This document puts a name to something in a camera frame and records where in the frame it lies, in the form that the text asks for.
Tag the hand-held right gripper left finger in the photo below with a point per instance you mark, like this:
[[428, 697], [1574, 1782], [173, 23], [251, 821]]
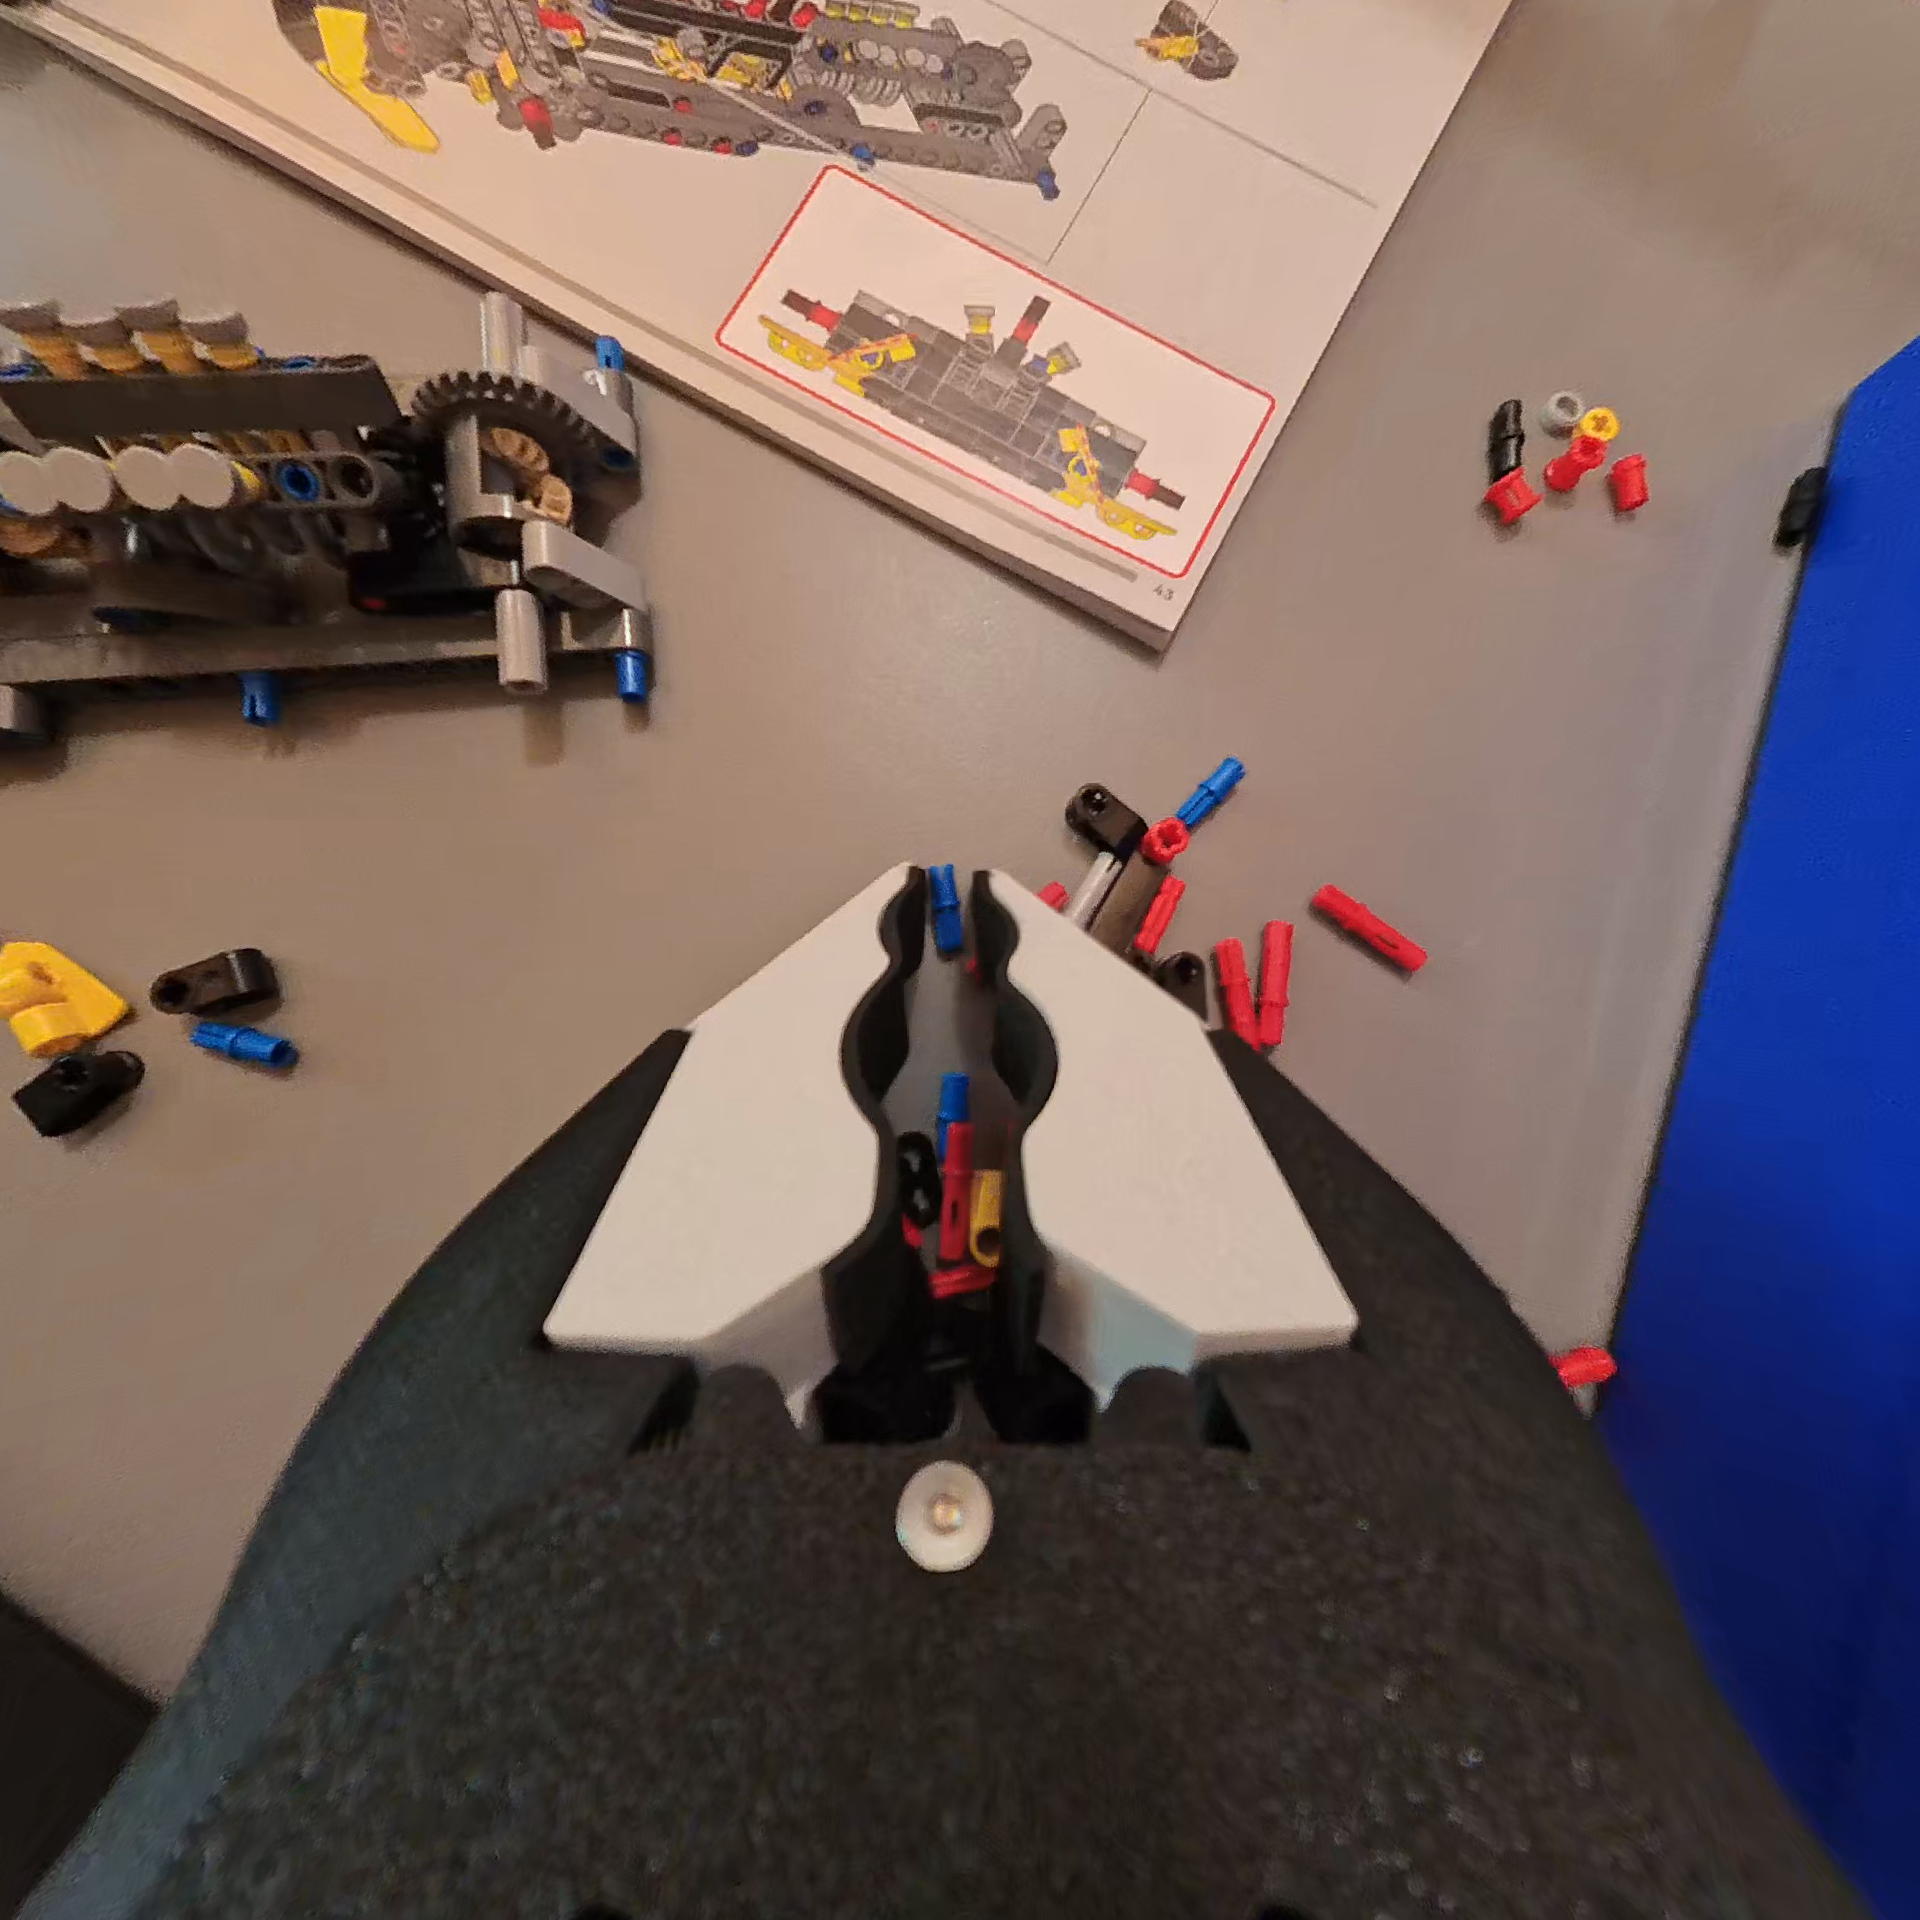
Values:
[[707, 1187]]

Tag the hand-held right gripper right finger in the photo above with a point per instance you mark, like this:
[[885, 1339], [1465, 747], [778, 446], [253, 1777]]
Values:
[[1188, 1187]]

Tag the pile of mixed lego pins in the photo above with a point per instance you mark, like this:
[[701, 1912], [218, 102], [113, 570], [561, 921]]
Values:
[[1270, 975]]

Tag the blue lego pin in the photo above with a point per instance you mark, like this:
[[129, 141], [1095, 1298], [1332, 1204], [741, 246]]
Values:
[[945, 909], [241, 1042]]

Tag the lego car chassis model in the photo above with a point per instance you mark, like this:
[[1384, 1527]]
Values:
[[303, 481]]

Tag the lego instruction booklet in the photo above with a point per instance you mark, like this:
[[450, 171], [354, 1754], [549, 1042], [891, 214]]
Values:
[[1321, 226]]

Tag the small black lego connector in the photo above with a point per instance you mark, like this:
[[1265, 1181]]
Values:
[[228, 985], [78, 1091]]

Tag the small yellow lego connector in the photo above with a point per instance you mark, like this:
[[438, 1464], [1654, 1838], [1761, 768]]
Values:
[[61, 1003]]

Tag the small cluster of lego bushes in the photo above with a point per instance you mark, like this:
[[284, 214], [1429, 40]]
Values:
[[1513, 493]]

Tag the blue plastic bin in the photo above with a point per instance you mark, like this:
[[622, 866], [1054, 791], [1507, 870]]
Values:
[[1802, 1051]]

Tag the black perforated chair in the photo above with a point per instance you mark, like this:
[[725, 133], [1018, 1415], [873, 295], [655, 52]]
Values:
[[55, 1726]]

